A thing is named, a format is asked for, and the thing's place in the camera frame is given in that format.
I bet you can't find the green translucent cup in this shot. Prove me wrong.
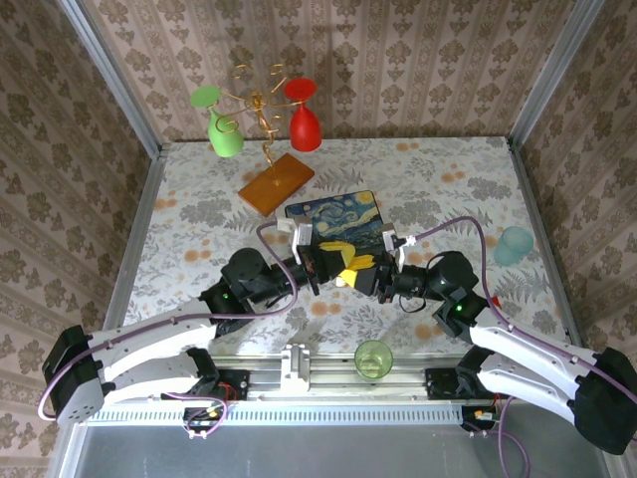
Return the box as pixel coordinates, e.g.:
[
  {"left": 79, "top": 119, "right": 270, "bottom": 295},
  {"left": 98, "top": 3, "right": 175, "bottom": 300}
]
[{"left": 353, "top": 340, "right": 394, "bottom": 383}]

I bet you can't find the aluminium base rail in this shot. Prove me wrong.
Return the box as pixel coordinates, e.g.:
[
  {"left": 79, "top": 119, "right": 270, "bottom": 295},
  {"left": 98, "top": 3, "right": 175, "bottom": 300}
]
[{"left": 213, "top": 342, "right": 479, "bottom": 400}]

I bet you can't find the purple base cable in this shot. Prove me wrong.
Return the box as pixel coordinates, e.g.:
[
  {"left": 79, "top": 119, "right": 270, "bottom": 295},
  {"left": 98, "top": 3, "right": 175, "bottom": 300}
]
[
  {"left": 161, "top": 391, "right": 231, "bottom": 442},
  {"left": 467, "top": 395, "right": 532, "bottom": 478}
]

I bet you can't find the starry night mouse pad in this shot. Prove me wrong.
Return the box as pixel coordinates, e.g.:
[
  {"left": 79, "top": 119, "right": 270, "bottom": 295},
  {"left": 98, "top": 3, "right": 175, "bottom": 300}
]
[{"left": 284, "top": 189, "right": 387, "bottom": 260}]

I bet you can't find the gold wire stand wooden base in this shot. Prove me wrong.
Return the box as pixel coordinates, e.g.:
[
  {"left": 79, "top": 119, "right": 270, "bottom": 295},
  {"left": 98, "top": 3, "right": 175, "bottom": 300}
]
[{"left": 221, "top": 62, "right": 317, "bottom": 218}]

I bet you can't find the red plastic wine glass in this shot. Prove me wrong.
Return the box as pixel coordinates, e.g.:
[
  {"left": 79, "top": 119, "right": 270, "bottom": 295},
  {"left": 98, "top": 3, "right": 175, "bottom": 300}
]
[{"left": 283, "top": 78, "right": 322, "bottom": 152}]

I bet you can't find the grey slotted cable duct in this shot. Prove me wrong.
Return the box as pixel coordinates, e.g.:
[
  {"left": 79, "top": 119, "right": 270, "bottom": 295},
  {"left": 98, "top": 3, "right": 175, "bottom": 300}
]
[{"left": 87, "top": 400, "right": 465, "bottom": 425}]

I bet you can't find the grey metal panel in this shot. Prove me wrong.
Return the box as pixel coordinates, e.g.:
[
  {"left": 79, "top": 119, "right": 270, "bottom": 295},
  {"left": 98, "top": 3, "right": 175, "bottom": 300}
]
[{"left": 64, "top": 421, "right": 616, "bottom": 478}]

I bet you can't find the teal translucent cup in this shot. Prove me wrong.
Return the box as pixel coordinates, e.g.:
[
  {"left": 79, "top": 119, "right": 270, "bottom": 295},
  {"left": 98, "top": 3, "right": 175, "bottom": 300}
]
[{"left": 493, "top": 226, "right": 534, "bottom": 268}]

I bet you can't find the green plastic wine glass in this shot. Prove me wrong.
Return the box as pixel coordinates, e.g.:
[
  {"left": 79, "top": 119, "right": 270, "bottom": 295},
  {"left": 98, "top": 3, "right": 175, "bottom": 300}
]
[{"left": 190, "top": 85, "right": 245, "bottom": 158}]

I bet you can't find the aluminium frame post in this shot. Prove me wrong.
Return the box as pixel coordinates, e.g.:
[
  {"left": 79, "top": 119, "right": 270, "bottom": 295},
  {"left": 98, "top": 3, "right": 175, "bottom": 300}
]
[
  {"left": 506, "top": 0, "right": 606, "bottom": 345},
  {"left": 57, "top": 0, "right": 168, "bottom": 330}
]

